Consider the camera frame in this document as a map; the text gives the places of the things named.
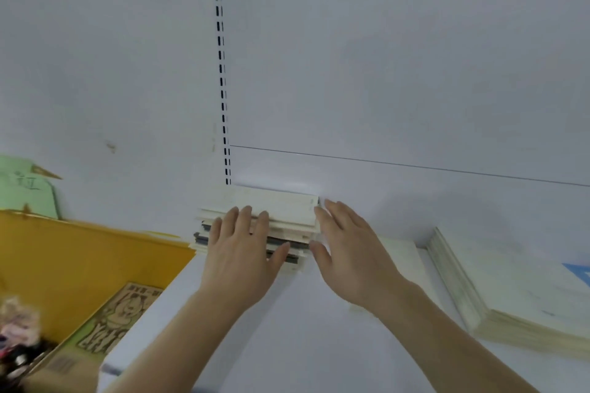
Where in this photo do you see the person's right hand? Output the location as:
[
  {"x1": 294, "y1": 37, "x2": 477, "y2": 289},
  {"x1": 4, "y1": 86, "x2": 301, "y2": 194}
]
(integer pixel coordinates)
[{"x1": 309, "y1": 199, "x2": 423, "y2": 315}]

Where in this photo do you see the person's left hand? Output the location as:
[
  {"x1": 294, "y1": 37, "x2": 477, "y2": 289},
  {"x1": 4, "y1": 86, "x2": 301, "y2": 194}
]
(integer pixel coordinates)
[{"x1": 199, "y1": 205, "x2": 291, "y2": 315}]

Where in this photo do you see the plain cream notebook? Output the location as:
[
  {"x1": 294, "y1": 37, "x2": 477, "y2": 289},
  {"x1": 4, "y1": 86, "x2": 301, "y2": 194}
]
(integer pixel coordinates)
[{"x1": 376, "y1": 236, "x2": 443, "y2": 302}]

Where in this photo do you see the stack of cream notebooks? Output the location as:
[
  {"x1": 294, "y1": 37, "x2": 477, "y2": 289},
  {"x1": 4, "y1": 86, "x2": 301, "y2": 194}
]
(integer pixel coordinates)
[{"x1": 426, "y1": 224, "x2": 590, "y2": 357}]

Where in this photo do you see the blue-striped white notebook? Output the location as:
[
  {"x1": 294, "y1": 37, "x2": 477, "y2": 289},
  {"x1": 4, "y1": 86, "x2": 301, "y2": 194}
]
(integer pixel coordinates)
[{"x1": 562, "y1": 262, "x2": 590, "y2": 287}]

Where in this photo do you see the person's left forearm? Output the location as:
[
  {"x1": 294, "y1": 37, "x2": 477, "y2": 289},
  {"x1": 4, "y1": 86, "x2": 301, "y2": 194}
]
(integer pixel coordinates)
[{"x1": 103, "y1": 289, "x2": 259, "y2": 393}]

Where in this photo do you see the person's right forearm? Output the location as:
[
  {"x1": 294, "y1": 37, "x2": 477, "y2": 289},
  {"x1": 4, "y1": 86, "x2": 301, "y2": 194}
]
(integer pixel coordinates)
[{"x1": 377, "y1": 284, "x2": 540, "y2": 393}]

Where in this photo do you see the white metal shelf board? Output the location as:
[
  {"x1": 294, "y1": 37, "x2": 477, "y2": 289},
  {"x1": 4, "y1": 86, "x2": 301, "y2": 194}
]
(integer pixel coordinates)
[{"x1": 96, "y1": 231, "x2": 590, "y2": 393}]

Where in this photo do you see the green printed cardboard box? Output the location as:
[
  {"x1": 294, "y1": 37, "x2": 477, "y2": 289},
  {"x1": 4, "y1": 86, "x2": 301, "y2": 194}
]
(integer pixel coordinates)
[{"x1": 23, "y1": 281, "x2": 165, "y2": 393}]

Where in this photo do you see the white slotted shelf upright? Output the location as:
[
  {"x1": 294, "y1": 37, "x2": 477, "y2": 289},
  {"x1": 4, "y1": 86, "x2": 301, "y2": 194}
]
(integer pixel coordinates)
[{"x1": 213, "y1": 0, "x2": 234, "y2": 187}]

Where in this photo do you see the white shelf back panel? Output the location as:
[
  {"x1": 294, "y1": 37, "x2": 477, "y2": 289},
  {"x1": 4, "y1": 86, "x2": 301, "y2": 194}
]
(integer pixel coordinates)
[{"x1": 216, "y1": 0, "x2": 590, "y2": 265}]

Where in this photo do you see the black basket of items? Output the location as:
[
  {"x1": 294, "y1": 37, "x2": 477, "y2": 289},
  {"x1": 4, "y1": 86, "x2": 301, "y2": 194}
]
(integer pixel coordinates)
[{"x1": 0, "y1": 295, "x2": 45, "y2": 375}]

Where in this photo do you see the green paper sign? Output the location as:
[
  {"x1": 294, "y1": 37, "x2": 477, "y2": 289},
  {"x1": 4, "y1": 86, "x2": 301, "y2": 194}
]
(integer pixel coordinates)
[{"x1": 0, "y1": 155, "x2": 63, "y2": 221}]

